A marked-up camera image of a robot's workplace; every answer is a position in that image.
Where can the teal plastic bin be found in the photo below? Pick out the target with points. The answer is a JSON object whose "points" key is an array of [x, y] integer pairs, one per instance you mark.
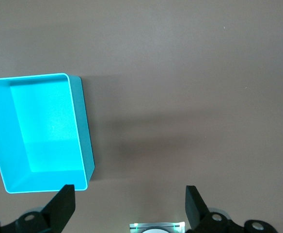
{"points": [[49, 126]]}

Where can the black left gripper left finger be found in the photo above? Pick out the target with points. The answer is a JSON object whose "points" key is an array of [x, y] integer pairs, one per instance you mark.
{"points": [[59, 208]]}

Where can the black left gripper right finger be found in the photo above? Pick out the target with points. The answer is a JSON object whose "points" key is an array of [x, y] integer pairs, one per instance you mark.
{"points": [[194, 208]]}

